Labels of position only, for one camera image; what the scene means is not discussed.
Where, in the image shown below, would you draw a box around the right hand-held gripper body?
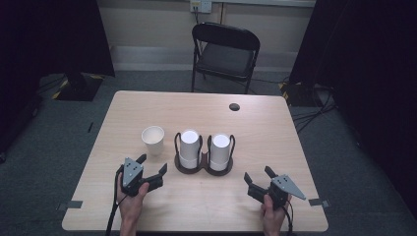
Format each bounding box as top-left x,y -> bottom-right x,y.
247,174 -> 307,210

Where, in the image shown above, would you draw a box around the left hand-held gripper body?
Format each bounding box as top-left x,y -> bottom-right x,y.
120,156 -> 164,199

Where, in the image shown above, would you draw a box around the single white paper cup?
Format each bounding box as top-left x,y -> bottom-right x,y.
141,125 -> 166,157

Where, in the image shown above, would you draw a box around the black wire cup holder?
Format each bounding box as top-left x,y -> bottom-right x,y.
173,131 -> 237,177

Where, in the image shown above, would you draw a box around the person's right hand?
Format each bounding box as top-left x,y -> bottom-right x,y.
261,193 -> 293,227

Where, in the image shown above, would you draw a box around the person's left hand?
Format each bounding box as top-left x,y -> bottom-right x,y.
116,173 -> 150,221

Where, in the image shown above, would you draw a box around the grey tape strip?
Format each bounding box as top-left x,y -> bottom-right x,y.
56,200 -> 84,211
308,198 -> 330,208

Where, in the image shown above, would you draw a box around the black stand base yellow tape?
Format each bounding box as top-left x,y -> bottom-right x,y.
51,72 -> 105,102
277,81 -> 317,108

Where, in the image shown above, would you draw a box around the black folding chair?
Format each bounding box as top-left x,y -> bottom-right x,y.
190,22 -> 262,95

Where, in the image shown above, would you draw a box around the black curtain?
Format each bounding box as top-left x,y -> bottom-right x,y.
0,0 -> 116,156
289,0 -> 417,212

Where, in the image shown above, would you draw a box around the white background desk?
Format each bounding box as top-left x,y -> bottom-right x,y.
209,0 -> 318,9

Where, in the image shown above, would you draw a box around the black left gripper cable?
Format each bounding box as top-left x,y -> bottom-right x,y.
104,164 -> 125,236

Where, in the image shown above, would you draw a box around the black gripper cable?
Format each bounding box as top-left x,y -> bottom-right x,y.
282,202 -> 295,236
104,164 -> 125,236

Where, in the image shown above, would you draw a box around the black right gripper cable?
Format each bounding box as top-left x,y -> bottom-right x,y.
282,202 -> 295,236

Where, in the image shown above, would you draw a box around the black floor cables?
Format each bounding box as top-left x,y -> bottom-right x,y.
290,84 -> 339,135

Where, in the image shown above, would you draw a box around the white wall socket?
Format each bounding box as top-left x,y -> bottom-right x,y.
189,0 -> 213,15

